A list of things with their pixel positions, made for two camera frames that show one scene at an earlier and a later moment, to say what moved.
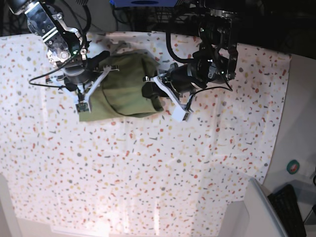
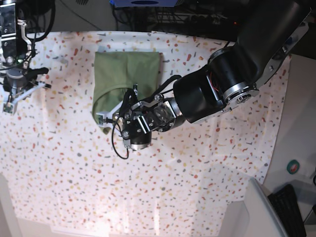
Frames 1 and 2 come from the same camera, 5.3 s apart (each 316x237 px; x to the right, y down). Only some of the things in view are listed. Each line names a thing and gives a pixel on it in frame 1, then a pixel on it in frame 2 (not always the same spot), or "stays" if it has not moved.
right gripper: (182, 78) to (136, 134)
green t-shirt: (120, 93) stays
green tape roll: (293, 167) stays
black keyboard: (284, 202) stays
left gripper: (81, 73) to (16, 78)
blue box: (141, 3) stays
